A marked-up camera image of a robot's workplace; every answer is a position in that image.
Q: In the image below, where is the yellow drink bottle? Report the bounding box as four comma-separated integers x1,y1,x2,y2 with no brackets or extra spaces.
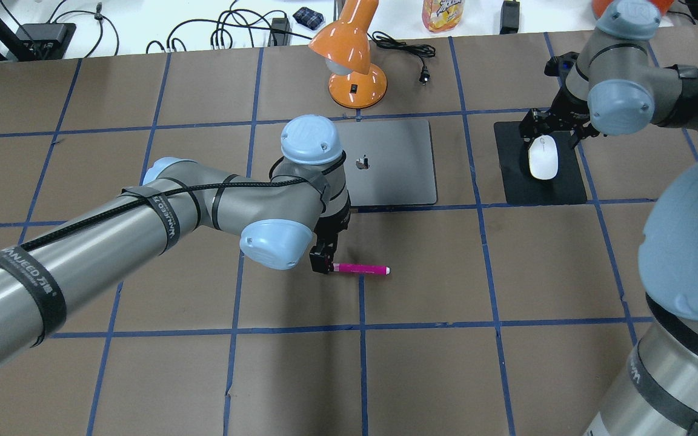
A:
421,0,465,33

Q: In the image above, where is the pink highlighter pen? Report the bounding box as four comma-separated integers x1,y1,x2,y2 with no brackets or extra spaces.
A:
333,263,391,276

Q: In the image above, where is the silver laptop notebook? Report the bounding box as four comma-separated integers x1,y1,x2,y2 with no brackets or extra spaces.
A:
336,119,438,207

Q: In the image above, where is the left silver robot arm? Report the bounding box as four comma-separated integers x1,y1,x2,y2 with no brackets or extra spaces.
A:
0,115,349,367

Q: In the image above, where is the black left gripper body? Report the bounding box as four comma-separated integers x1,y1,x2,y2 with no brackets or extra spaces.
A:
313,196,351,259

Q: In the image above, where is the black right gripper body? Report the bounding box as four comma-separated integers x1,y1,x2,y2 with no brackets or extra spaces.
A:
519,54,598,136

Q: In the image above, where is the orange desk lamp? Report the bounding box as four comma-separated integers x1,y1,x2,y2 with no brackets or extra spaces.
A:
308,1,387,110

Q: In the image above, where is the black power adapter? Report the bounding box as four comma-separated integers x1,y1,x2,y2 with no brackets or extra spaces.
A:
499,1,520,34

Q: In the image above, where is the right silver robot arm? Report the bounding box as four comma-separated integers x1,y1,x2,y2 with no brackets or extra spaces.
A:
520,1,698,435

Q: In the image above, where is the white computer mouse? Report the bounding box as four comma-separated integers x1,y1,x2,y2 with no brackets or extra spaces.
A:
527,135,559,181

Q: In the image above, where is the dark blue small pouch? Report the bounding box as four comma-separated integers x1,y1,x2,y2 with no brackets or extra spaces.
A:
293,7,325,31

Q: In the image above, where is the black mousepad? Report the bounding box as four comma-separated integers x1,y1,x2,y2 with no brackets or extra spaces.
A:
493,121,587,206

